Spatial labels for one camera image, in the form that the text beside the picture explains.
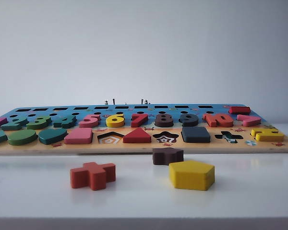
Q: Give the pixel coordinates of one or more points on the pink greater-than sign block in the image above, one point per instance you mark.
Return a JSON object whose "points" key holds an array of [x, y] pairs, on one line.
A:
{"points": [[249, 121]]}

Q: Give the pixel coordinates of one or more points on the red minus sign block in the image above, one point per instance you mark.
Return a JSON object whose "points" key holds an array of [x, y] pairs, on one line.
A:
{"points": [[240, 110]]}

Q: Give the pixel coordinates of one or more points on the yellow number six block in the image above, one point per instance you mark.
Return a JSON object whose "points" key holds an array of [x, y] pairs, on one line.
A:
{"points": [[115, 124]]}

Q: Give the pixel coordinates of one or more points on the brown star block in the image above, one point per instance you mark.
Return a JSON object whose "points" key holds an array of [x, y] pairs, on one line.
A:
{"points": [[166, 155]]}

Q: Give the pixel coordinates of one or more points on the orange number ten block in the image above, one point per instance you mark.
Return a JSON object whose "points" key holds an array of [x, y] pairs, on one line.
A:
{"points": [[211, 121]]}

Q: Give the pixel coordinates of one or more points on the brown number eight block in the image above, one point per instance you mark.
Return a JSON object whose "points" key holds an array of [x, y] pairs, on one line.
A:
{"points": [[164, 124]]}

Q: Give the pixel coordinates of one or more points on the teal number four block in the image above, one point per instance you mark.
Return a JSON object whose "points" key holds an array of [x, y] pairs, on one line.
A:
{"points": [[67, 123]]}

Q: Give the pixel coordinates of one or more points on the orange cross block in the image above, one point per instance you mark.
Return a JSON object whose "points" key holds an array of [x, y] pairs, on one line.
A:
{"points": [[93, 176]]}

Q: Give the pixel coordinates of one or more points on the yellow math sign block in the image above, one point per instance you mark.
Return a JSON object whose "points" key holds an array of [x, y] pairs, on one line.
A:
{"points": [[270, 136]]}

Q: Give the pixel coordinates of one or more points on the yellow pentagon block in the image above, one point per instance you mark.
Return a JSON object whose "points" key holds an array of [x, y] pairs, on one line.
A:
{"points": [[192, 176]]}

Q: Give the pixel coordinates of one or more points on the green number three block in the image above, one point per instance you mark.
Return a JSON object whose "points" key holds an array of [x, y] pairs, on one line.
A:
{"points": [[37, 124]]}

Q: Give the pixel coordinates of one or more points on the grey remote controller with toggles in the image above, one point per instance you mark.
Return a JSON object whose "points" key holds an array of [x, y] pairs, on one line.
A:
{"points": [[142, 100]]}

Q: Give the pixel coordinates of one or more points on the dark blue square block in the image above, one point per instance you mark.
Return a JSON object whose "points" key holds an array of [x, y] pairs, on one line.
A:
{"points": [[196, 135]]}

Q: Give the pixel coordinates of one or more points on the pink trapezoid block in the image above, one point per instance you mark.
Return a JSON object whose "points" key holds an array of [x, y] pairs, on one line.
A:
{"points": [[78, 137]]}

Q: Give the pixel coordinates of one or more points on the red triangle block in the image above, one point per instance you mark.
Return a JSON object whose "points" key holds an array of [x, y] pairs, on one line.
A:
{"points": [[137, 137]]}

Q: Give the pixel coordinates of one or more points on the green circle block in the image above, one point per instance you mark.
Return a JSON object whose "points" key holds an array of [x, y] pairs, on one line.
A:
{"points": [[22, 137]]}

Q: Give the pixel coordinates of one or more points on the red number seven block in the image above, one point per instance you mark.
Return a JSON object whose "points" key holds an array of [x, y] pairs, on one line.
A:
{"points": [[138, 122]]}

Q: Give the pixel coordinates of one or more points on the dark blue number nine block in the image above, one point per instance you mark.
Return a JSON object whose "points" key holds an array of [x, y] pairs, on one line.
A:
{"points": [[194, 122]]}

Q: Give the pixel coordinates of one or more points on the teal heart block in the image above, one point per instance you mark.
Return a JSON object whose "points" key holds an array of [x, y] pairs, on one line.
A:
{"points": [[52, 137]]}

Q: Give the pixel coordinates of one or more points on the colourful wooden puzzle board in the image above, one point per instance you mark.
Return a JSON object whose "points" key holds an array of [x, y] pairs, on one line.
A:
{"points": [[62, 149]]}

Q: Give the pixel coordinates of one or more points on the pink number five block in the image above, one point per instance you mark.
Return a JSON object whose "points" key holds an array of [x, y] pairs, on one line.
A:
{"points": [[88, 123]]}

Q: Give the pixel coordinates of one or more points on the teal number two block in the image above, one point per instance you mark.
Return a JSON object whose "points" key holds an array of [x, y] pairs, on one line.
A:
{"points": [[13, 125]]}

